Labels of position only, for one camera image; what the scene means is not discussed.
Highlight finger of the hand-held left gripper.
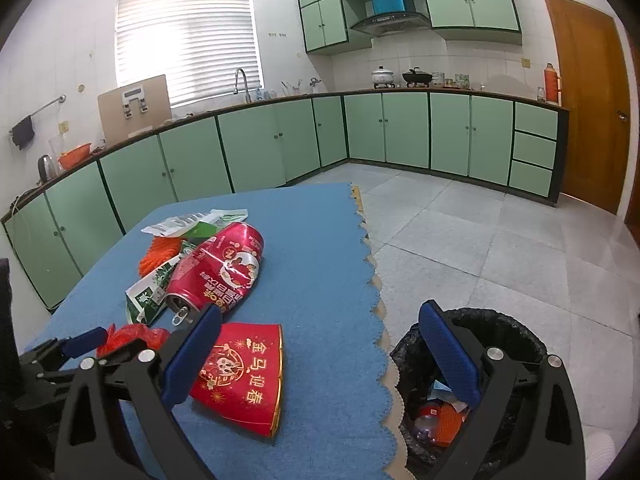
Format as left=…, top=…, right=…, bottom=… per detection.
left=22, top=357, right=98, bottom=388
left=20, top=326, right=108, bottom=363

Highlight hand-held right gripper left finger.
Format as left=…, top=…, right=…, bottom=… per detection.
left=54, top=304, right=223, bottom=480

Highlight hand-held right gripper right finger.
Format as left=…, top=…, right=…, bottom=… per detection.
left=419, top=300, right=586, bottom=480

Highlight red plastic bag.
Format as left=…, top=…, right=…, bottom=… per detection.
left=96, top=323, right=172, bottom=358

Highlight red paper cup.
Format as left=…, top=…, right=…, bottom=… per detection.
left=190, top=322, right=284, bottom=438

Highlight bin with black bag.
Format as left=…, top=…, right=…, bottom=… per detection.
left=390, top=307, right=548, bottom=480

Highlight plastic bottle with red label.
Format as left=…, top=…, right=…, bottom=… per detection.
left=415, top=400, right=443, bottom=443

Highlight red soda can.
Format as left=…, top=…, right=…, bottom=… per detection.
left=165, top=221, right=265, bottom=326

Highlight small orange foam fruit net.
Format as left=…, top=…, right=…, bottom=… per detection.
left=139, top=236, right=183, bottom=277

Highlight white plastic wrapper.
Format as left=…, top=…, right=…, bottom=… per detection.
left=141, top=208, right=249, bottom=238

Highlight blue scalloped tablecloth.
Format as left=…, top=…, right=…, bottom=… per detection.
left=20, top=182, right=401, bottom=480

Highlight green lower kitchen cabinets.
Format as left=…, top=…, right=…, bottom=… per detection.
left=0, top=87, right=570, bottom=313

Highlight red plastic basin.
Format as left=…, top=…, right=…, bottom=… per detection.
left=57, top=143, right=93, bottom=170

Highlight dark towel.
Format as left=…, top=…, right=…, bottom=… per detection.
left=11, top=116, right=36, bottom=151

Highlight wooden cutting board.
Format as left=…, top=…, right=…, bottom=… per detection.
left=97, top=74, right=173, bottom=143

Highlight black wok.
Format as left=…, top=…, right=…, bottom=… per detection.
left=402, top=67, right=433, bottom=87

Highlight orange thermos flask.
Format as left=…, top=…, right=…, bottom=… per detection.
left=544, top=63, right=562, bottom=106

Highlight wooden door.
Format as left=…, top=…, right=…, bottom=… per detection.
left=542, top=0, right=633, bottom=216

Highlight white window blind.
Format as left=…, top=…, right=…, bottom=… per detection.
left=116, top=0, right=264, bottom=108

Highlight black range hood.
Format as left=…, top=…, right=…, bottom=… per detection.
left=349, top=11, right=432, bottom=37

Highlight green upper cabinets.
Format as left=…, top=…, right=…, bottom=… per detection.
left=296, top=0, right=523, bottom=56

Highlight steel towel rail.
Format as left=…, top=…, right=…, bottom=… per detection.
left=9, top=95, right=67, bottom=136

